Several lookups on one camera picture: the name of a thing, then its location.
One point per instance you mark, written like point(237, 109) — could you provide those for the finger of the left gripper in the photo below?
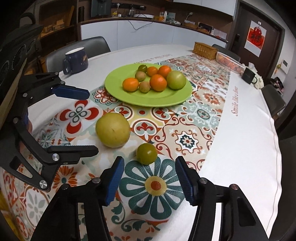
point(50, 158)
point(71, 92)

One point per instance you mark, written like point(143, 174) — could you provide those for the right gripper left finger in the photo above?
point(60, 219)

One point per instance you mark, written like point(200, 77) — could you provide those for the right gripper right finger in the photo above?
point(239, 221)

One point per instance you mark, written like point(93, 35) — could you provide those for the large yellow-green pear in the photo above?
point(113, 130)

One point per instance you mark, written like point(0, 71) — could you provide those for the orange mandarin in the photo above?
point(130, 84)
point(151, 71)
point(158, 83)
point(164, 71)

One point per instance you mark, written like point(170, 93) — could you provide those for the brown kiwi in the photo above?
point(140, 76)
point(144, 87)

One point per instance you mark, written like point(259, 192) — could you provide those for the small green lime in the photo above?
point(146, 154)
point(142, 68)

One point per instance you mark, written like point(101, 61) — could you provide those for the large green apple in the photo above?
point(176, 80)

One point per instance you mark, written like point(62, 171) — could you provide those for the dark blue mug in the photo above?
point(75, 61)

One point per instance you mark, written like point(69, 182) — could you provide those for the grey chair near left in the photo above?
point(91, 47)

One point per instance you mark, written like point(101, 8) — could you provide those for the grey chair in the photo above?
point(273, 100)
point(91, 47)

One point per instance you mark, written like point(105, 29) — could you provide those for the patterned table runner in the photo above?
point(149, 204)

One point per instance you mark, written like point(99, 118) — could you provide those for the black coffee machine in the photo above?
point(100, 8)

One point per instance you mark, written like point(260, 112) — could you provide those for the grey chair far right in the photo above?
point(273, 100)

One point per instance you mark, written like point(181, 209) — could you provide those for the white tissue cloth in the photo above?
point(259, 84)

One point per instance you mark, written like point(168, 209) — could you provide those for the wicker basket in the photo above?
point(205, 50)

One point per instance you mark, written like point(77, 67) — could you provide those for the black mug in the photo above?
point(249, 76)

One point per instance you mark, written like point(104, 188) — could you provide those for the grey chair table head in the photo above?
point(226, 52)

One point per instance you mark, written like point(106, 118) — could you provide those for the clear fruit bowl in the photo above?
point(229, 63)

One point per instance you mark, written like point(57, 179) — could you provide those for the dark wooden door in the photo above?
point(267, 61)

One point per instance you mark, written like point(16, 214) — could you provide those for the red poster on door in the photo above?
point(255, 38)

